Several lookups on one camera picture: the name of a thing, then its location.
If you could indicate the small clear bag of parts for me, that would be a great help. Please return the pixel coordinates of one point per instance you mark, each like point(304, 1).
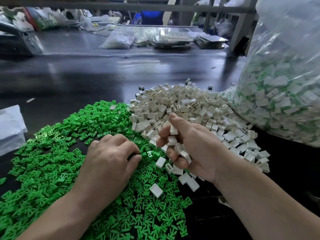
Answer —
point(117, 40)

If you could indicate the dark flat tray stack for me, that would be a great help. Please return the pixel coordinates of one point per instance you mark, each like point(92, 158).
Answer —
point(211, 41)

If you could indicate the small green plastic part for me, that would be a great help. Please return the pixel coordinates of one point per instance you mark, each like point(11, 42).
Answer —
point(2, 181)

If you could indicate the person's right hand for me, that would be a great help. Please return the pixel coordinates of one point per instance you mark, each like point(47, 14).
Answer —
point(200, 145)

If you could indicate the clear plastic bag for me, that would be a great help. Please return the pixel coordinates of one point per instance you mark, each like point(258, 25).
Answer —
point(277, 92)

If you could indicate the person's left forearm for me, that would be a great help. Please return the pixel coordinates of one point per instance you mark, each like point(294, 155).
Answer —
point(47, 222)

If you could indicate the grey metal horizontal bar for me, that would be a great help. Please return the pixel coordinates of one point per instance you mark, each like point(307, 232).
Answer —
point(150, 7)

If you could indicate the pile of green plastic clips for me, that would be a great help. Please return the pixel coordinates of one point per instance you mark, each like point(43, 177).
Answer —
point(40, 160)

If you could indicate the grey metal slanted post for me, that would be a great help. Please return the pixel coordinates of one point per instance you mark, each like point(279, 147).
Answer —
point(242, 25)

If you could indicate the stack of clear flat bags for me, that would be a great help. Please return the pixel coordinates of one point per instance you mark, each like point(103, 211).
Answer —
point(12, 130)

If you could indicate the small white plastic part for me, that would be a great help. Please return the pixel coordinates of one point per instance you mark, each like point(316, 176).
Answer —
point(174, 130)
point(185, 156)
point(172, 140)

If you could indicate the grey heat sealer machine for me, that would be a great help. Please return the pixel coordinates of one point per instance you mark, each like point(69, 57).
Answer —
point(19, 43)

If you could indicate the person's right forearm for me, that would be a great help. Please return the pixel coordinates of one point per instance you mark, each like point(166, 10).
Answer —
point(270, 202)

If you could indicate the blue crate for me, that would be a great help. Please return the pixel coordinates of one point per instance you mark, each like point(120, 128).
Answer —
point(147, 17)

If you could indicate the person's left hand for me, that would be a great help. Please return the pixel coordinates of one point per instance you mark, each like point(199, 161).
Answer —
point(107, 170)

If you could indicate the pile of white plastic caps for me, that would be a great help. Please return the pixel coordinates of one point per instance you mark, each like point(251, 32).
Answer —
point(200, 105)

